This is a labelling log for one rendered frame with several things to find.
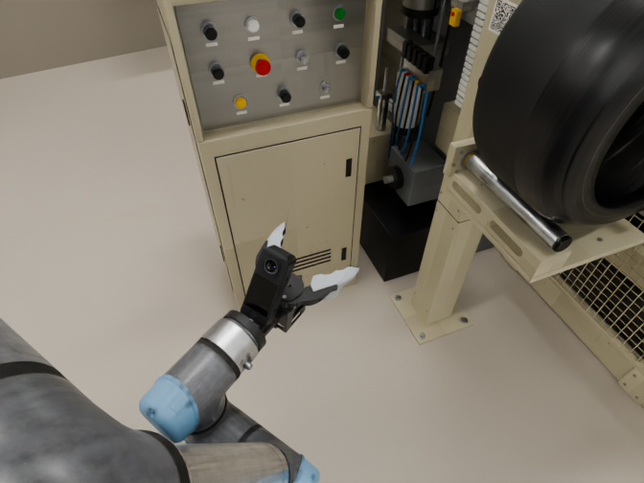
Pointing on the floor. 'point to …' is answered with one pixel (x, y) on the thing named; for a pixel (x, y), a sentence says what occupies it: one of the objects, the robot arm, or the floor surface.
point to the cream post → (452, 215)
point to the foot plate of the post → (428, 324)
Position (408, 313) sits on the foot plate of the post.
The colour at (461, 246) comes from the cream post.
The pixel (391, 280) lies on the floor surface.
